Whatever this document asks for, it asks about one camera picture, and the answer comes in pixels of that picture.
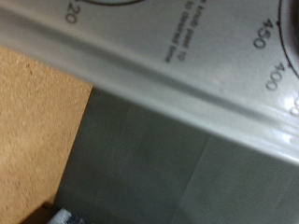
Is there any white textured object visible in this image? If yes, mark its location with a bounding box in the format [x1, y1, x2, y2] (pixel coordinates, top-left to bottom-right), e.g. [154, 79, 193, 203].
[46, 207, 93, 224]

